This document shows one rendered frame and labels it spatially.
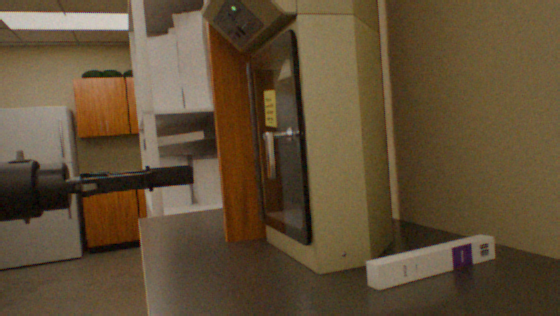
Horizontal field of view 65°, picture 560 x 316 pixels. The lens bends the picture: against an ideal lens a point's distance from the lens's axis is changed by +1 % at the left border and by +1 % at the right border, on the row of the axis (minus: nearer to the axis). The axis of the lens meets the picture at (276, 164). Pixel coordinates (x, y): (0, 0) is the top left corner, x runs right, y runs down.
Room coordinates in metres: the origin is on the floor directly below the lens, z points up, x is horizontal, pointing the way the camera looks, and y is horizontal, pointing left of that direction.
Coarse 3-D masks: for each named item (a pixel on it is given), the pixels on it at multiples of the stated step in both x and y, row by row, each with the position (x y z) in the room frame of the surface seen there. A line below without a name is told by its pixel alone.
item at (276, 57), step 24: (264, 48) 0.95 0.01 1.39; (288, 48) 0.81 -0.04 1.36; (264, 72) 0.96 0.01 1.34; (288, 72) 0.82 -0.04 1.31; (264, 96) 0.98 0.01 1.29; (288, 96) 0.83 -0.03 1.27; (264, 120) 0.99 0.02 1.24; (288, 120) 0.84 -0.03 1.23; (264, 144) 1.00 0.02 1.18; (288, 144) 0.85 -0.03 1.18; (264, 168) 1.02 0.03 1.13; (288, 168) 0.86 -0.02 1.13; (264, 192) 1.04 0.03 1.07; (288, 192) 0.87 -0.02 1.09; (264, 216) 1.05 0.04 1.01; (288, 216) 0.88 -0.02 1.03
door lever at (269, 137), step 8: (288, 128) 0.83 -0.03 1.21; (264, 136) 0.81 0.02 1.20; (272, 136) 0.81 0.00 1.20; (280, 136) 0.82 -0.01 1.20; (288, 136) 0.83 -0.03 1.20; (272, 144) 0.81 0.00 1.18; (272, 152) 0.81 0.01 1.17; (272, 160) 0.81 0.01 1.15; (272, 168) 0.81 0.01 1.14; (272, 176) 0.81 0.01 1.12
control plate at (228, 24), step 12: (228, 0) 0.88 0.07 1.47; (228, 12) 0.93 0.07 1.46; (240, 12) 0.89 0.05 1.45; (216, 24) 1.03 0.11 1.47; (228, 24) 0.98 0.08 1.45; (240, 24) 0.94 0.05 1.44; (252, 24) 0.90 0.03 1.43; (228, 36) 1.04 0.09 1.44; (240, 36) 0.99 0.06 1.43; (252, 36) 0.95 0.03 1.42
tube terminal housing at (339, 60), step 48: (336, 0) 0.81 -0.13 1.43; (336, 48) 0.81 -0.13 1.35; (336, 96) 0.81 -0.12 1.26; (336, 144) 0.80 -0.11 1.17; (384, 144) 0.98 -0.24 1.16; (336, 192) 0.80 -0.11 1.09; (384, 192) 0.95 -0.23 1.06; (288, 240) 0.93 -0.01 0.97; (336, 240) 0.80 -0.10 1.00; (384, 240) 0.92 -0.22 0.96
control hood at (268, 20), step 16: (208, 0) 0.96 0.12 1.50; (224, 0) 0.90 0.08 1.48; (240, 0) 0.85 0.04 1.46; (256, 0) 0.81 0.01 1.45; (272, 0) 0.78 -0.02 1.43; (288, 0) 0.78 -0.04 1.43; (208, 16) 1.03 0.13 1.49; (256, 16) 0.86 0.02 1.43; (272, 16) 0.82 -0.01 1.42; (288, 16) 0.80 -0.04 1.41; (272, 32) 0.90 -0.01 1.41; (240, 48) 1.06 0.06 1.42
